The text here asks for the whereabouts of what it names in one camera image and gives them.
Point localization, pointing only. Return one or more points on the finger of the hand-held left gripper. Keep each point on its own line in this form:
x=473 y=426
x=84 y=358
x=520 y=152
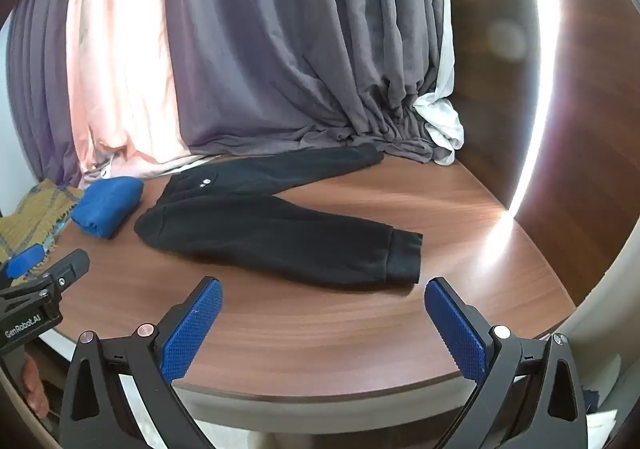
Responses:
x=70 y=266
x=25 y=261

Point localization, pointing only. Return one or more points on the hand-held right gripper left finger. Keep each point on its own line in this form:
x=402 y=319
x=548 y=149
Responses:
x=192 y=334

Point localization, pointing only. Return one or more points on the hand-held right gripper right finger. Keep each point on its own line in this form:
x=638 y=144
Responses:
x=457 y=329

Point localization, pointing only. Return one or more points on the black pants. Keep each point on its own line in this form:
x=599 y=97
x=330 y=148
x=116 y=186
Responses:
x=280 y=229

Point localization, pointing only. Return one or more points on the person's left hand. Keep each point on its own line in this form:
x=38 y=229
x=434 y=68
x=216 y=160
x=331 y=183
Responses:
x=36 y=384

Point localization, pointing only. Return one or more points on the yellow plaid cloth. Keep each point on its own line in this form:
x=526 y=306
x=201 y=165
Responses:
x=35 y=209

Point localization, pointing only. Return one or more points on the folded blue cloth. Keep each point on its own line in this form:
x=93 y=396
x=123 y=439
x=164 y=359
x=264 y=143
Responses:
x=107 y=204

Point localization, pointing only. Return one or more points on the grey curtain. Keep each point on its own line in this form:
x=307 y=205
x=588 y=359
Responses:
x=300 y=29
x=40 y=94

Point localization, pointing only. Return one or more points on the white paper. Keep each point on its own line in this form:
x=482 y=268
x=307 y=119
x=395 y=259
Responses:
x=602 y=429

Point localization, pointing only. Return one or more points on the pink sheer curtain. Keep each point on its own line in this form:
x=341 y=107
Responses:
x=120 y=69

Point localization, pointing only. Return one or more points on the white curtain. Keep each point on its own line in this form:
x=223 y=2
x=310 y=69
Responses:
x=442 y=121

